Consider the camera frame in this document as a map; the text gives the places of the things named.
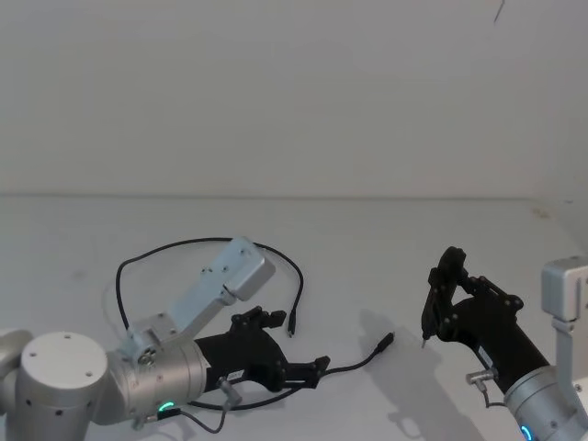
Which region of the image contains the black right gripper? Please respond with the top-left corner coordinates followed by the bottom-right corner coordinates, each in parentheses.
top-left (427, 246), bottom-right (550, 396)

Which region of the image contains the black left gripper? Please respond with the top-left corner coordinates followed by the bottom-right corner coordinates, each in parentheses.
top-left (194, 306), bottom-right (333, 393)

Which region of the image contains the white table cloth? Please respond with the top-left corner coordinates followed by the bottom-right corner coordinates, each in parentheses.
top-left (0, 194), bottom-right (588, 441)

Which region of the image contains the long black cable with plugs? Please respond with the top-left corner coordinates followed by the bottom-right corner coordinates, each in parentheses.
top-left (116, 236), bottom-right (397, 411)

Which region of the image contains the thin left wrist cable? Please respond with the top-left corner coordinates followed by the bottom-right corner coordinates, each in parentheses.
top-left (175, 374), bottom-right (243, 435)

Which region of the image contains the thin wrist cable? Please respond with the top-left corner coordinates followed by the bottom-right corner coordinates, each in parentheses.
top-left (175, 374), bottom-right (243, 435)
top-left (465, 369), bottom-right (507, 410)

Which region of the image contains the thin right wrist cable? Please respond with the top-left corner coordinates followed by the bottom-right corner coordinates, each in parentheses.
top-left (465, 369), bottom-right (507, 410)

